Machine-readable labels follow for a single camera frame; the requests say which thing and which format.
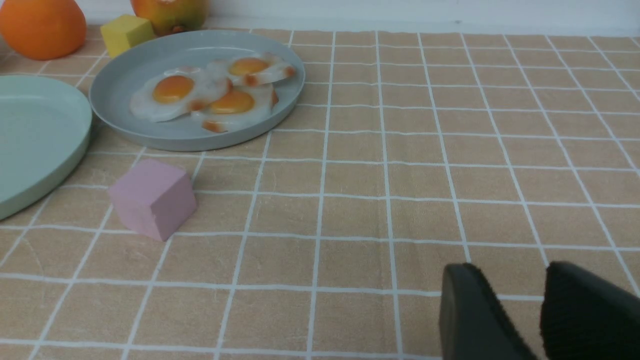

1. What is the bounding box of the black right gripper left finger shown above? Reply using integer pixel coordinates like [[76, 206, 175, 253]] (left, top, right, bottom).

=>
[[439, 263, 538, 360]]

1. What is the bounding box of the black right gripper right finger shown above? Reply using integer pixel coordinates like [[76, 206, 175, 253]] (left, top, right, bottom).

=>
[[540, 260, 640, 360]]

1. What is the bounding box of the fried egg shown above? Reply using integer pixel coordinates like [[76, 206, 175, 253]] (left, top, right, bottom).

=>
[[205, 53, 297, 87], [129, 66, 233, 123], [190, 84, 279, 133]]

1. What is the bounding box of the fried egg bottom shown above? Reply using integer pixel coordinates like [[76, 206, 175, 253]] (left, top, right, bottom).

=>
[[190, 84, 279, 133]]

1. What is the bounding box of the fried egg top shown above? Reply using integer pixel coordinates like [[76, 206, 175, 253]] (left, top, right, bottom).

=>
[[205, 53, 297, 87]]

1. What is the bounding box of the pink foam cube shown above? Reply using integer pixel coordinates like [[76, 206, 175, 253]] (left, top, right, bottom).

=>
[[108, 158, 197, 242]]

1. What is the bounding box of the red yellow apple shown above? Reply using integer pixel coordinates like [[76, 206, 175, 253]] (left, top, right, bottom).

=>
[[130, 0, 210, 37]]

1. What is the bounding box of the grey plate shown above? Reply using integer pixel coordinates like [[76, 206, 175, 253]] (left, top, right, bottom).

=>
[[88, 29, 306, 152]]

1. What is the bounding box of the yellow foam cube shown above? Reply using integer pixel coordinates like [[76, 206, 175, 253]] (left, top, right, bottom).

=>
[[100, 14, 156, 59]]

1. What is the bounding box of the green plate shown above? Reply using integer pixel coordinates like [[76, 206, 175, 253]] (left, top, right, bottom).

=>
[[0, 75, 93, 219]]

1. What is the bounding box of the orange fruit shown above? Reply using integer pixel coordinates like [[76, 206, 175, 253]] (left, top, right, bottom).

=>
[[0, 0, 87, 60]]

